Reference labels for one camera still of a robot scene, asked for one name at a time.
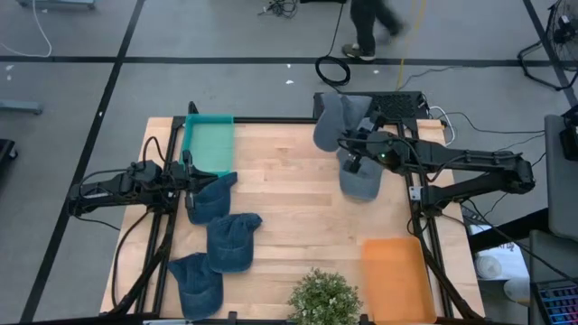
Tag grey furniture foot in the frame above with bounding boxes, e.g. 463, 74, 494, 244
0, 99, 44, 116
17, 0, 97, 11

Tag black floor fan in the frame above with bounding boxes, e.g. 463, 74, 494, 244
517, 0, 578, 92

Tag orange plastic bin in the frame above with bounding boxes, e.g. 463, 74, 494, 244
359, 237, 438, 324

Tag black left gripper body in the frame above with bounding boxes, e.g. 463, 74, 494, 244
169, 150, 200, 212

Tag rainbow backlit keyboard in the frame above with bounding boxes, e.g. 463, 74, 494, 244
535, 279, 578, 325

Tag white roll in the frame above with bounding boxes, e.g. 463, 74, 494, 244
473, 255, 503, 281
503, 277, 532, 303

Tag grey chair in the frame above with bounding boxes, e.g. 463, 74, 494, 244
544, 115, 578, 241

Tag black device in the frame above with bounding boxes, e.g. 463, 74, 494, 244
559, 106, 578, 162

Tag yellow hanging cable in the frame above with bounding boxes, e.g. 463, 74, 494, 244
396, 0, 428, 91

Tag person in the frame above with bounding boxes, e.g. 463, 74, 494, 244
341, 0, 406, 62

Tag white floor cable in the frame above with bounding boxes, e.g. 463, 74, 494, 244
0, 0, 53, 59

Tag long black floor cable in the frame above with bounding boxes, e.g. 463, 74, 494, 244
437, 110, 547, 136

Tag coiled black cable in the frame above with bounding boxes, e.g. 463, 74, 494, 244
314, 0, 352, 88

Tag blue denim baseball cap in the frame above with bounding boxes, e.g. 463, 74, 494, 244
186, 171, 239, 226
206, 212, 264, 274
166, 252, 226, 322

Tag artificial green potted plant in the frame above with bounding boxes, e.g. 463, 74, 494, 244
287, 266, 364, 325

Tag tangled black cables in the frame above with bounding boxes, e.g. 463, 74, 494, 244
257, 0, 300, 19

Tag black floor object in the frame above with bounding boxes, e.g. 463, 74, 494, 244
0, 138, 19, 162

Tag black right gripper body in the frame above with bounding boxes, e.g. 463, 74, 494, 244
340, 111, 410, 176

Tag black computer case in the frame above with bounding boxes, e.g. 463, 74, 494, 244
312, 91, 430, 121

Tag teal plastic bin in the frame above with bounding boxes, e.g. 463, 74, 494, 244
179, 113, 236, 178

